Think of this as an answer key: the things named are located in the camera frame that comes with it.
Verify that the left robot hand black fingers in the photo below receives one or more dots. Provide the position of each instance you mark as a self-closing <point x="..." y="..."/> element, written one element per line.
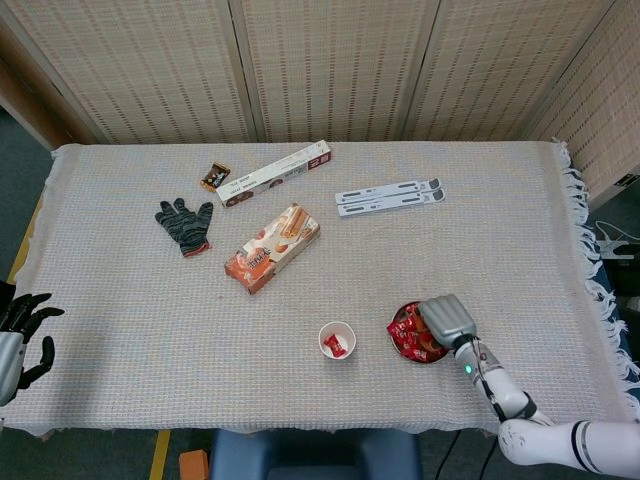
<point x="20" y="320"/>

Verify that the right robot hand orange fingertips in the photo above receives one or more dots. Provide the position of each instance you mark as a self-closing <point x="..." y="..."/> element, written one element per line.
<point x="447" y="320"/>

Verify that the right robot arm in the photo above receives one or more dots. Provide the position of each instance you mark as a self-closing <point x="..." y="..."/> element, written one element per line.
<point x="505" y="385"/>

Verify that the round steel plate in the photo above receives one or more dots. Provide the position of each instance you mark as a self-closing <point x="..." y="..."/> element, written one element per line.
<point x="397" y="316"/>

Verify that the white paper cup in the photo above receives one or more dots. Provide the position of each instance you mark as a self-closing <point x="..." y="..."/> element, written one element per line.
<point x="345" y="334"/>

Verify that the beige woven tablecloth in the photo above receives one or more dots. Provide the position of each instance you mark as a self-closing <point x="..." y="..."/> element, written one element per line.
<point x="150" y="325"/>

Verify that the folded white laptop stand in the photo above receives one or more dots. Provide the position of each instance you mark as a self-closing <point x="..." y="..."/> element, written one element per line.
<point x="385" y="197"/>

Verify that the blue padded seat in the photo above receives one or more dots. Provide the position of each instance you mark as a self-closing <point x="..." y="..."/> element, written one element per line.
<point x="315" y="455"/>

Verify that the grey knit glove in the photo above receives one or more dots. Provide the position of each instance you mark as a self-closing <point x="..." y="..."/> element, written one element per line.
<point x="185" y="227"/>

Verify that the orange biscuit box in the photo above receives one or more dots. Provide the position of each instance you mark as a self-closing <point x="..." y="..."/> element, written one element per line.
<point x="270" y="250"/>

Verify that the orange block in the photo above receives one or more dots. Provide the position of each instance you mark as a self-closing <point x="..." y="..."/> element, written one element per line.
<point x="194" y="465"/>

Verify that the long white cookie box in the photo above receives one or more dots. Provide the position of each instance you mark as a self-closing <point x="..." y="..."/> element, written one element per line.
<point x="270" y="175"/>

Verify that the brown chocolate wrapper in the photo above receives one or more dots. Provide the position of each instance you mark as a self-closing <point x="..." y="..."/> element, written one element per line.
<point x="215" y="176"/>

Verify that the bamboo folding screen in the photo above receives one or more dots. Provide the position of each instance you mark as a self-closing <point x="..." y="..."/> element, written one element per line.
<point x="150" y="65"/>

